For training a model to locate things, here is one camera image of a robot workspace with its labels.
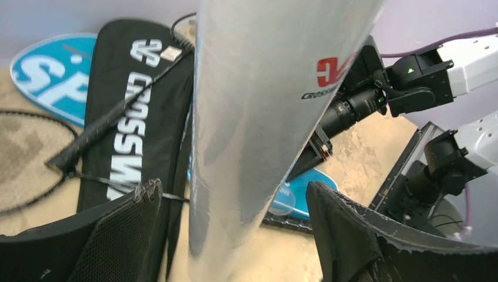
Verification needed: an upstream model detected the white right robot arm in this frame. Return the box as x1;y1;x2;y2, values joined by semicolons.
287;29;497;228

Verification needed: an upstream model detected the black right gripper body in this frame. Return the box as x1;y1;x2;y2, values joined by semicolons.
308;35;388;156

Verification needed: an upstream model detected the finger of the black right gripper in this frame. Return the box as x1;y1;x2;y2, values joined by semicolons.
285;144;325;182

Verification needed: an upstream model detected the black badminton racket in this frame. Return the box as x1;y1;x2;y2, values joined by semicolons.
45;12;197;174
0;110;191;217

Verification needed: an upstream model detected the blue racket cover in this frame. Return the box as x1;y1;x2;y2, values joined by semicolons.
10;33;97;127

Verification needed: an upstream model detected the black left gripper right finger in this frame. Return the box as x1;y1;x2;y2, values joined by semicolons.
306;182;497;281

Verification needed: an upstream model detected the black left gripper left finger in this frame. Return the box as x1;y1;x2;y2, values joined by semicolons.
1;179;162;281

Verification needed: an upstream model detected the white shuttlecock tube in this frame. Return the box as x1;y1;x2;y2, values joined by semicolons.
189;0;383;281

